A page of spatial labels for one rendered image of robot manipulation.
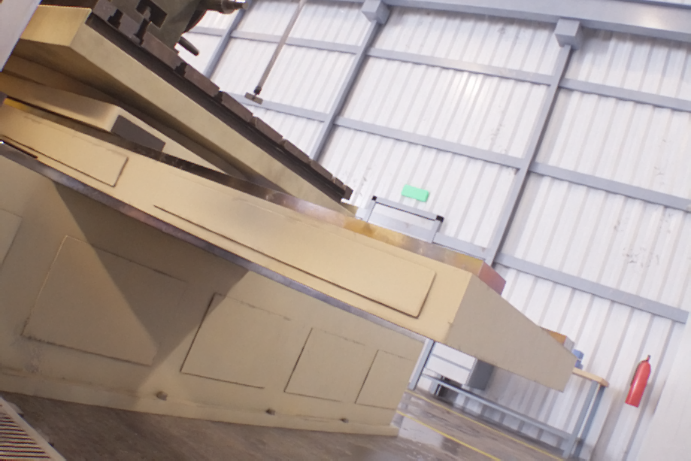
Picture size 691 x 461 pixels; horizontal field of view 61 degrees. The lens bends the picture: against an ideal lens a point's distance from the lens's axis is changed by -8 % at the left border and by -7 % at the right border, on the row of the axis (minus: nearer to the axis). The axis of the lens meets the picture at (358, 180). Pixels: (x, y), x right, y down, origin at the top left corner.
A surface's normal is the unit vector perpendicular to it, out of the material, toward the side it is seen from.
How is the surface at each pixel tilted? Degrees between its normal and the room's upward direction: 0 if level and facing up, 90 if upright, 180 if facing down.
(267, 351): 90
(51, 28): 90
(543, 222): 90
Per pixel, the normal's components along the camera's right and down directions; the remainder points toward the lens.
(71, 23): -0.47, -0.37
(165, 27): 0.80, 0.23
